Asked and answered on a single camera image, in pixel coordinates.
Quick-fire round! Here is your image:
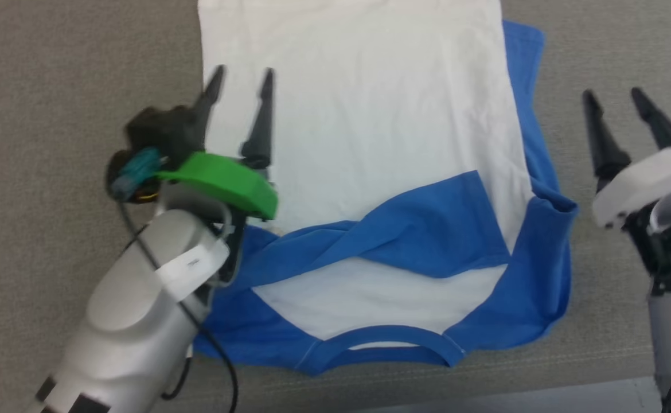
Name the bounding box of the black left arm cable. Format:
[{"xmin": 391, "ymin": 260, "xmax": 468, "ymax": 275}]
[{"xmin": 111, "ymin": 147, "xmax": 240, "ymax": 413}]

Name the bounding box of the white and blue t-shirt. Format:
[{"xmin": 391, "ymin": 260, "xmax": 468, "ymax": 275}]
[{"xmin": 192, "ymin": 0, "xmax": 580, "ymax": 377}]

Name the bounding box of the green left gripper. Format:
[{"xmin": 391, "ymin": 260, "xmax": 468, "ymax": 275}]
[{"xmin": 106, "ymin": 65, "xmax": 279, "ymax": 233}]

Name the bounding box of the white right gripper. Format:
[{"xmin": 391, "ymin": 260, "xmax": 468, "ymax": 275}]
[{"xmin": 582, "ymin": 86, "xmax": 671, "ymax": 296}]

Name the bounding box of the white label tag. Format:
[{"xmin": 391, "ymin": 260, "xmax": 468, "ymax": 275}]
[{"xmin": 155, "ymin": 240, "xmax": 230, "ymax": 303}]

